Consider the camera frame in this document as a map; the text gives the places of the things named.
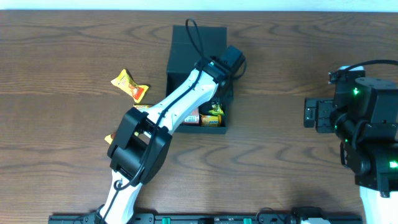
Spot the yellow crumpled snack packet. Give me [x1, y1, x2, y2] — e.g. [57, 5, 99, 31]
[104, 132, 116, 144]

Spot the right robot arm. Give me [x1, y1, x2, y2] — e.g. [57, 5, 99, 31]
[303, 77, 397, 223]

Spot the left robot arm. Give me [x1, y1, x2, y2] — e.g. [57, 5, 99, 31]
[95, 56, 246, 223]

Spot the small yellow biscuit packet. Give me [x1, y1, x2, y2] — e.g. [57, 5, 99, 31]
[200, 114, 222, 127]

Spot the yellow Apollo wafer packet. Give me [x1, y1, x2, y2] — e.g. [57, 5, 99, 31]
[133, 105, 152, 110]

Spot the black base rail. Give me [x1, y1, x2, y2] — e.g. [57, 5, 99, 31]
[47, 207, 364, 224]

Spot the green yellow snack packet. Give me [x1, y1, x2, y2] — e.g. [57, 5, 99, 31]
[208, 101, 224, 116]

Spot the yellow peanut butter sandwich packet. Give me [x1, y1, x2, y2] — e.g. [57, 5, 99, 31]
[111, 68, 149, 103]

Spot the dark green open box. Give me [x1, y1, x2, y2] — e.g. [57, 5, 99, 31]
[165, 25, 229, 134]

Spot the red Pringles can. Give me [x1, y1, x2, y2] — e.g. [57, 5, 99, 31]
[182, 108, 200, 126]

